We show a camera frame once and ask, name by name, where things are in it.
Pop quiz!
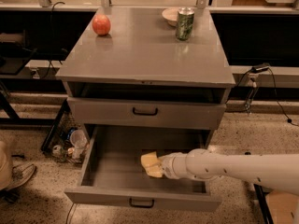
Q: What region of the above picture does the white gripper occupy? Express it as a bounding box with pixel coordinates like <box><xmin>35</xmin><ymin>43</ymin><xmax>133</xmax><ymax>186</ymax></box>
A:
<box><xmin>145</xmin><ymin>153</ymin><xmax>179</xmax><ymax>179</ymax></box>

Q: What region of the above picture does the yellow sponge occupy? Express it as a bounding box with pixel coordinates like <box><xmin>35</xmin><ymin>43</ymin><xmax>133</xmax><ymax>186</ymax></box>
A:
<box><xmin>141</xmin><ymin>152</ymin><xmax>160</xmax><ymax>169</ymax></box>

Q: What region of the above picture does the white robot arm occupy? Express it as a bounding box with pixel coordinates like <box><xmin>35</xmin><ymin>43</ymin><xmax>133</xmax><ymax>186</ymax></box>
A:
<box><xmin>141</xmin><ymin>148</ymin><xmax>299</xmax><ymax>195</ymax></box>

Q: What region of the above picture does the open grey lower drawer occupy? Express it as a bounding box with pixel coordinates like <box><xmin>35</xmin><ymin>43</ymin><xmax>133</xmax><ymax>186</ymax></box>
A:
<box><xmin>64</xmin><ymin>125</ymin><xmax>221</xmax><ymax>212</ymax></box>

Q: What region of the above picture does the closed grey upper drawer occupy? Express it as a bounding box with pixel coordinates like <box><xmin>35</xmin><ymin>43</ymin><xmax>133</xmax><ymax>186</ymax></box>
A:
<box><xmin>67</xmin><ymin>97</ymin><xmax>226</xmax><ymax>130</ymax></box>

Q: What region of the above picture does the grey drawer cabinet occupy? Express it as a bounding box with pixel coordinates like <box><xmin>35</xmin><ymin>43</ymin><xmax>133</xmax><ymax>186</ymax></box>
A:
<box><xmin>55</xmin><ymin>6</ymin><xmax>236</xmax><ymax>213</ymax></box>

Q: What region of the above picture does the clear plastic cup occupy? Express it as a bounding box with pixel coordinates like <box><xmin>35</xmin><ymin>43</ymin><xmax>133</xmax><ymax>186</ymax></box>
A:
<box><xmin>69</xmin><ymin>130</ymin><xmax>88</xmax><ymax>159</ymax></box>

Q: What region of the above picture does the wooden board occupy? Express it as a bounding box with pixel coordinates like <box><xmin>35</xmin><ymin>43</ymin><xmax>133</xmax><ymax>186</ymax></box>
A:
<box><xmin>266</xmin><ymin>190</ymin><xmax>299</xmax><ymax>224</ymax></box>

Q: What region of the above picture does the grey sneaker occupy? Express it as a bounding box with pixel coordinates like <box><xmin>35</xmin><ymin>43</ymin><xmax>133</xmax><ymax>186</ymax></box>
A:
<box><xmin>5</xmin><ymin>164</ymin><xmax>36</xmax><ymax>191</ymax></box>

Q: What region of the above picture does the green soda can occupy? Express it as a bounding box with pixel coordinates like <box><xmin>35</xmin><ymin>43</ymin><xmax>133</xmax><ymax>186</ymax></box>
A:
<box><xmin>176</xmin><ymin>7</ymin><xmax>194</xmax><ymax>41</ymax></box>

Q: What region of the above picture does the black table leg left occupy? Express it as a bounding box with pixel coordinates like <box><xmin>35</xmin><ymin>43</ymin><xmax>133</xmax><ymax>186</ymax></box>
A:
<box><xmin>0</xmin><ymin>93</ymin><xmax>70</xmax><ymax>152</ymax></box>

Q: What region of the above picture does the white bowl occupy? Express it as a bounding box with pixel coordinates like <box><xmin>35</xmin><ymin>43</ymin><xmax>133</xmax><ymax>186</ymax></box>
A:
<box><xmin>162</xmin><ymin>7</ymin><xmax>178</xmax><ymax>27</ymax></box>

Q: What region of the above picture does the red apple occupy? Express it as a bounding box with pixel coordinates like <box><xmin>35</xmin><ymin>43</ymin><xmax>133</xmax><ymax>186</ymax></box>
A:
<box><xmin>92</xmin><ymin>14</ymin><xmax>111</xmax><ymax>35</ymax></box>

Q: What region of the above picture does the wire basket with clutter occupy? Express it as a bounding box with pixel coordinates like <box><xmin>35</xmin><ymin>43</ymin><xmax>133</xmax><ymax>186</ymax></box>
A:
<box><xmin>49</xmin><ymin>113</ymin><xmax>90</xmax><ymax>165</ymax></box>

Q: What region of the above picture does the black metal frame right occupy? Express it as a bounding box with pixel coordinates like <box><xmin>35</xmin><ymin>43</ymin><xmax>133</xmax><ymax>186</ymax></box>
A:
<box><xmin>254</xmin><ymin>185</ymin><xmax>274</xmax><ymax>224</ymax></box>

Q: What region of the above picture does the black power adapter with cable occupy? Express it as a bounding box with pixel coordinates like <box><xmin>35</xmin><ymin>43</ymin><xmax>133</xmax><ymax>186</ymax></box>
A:
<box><xmin>235</xmin><ymin>63</ymin><xmax>299</xmax><ymax>127</ymax></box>

